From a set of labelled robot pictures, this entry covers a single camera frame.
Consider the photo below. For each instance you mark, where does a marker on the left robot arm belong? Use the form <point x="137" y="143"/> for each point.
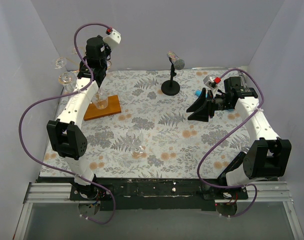
<point x="65" y="135"/>

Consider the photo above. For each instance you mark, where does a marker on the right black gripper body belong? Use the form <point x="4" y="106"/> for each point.
<point x="210" y="107"/>

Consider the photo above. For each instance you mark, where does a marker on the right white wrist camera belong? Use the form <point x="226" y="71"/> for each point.
<point x="212" y="83"/>

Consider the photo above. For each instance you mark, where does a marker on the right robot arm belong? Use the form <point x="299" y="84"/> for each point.
<point x="268" y="155"/>

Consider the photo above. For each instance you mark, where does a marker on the gold wire wine glass rack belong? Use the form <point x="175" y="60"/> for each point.
<point x="88" y="101"/>

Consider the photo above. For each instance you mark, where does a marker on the floral tablecloth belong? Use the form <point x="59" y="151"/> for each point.
<point x="174" y="147"/>

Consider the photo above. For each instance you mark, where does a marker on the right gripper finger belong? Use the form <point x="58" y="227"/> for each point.
<point x="198" y="102"/>
<point x="201" y="114"/>

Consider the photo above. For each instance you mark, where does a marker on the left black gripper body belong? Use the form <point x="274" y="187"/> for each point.
<point x="99" y="77"/>

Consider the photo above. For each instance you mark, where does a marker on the glitter microphone on stand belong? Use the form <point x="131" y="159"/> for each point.
<point x="177" y="62"/>

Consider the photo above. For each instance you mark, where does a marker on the blue cylinder toy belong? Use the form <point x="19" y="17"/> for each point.
<point x="198" y="93"/>

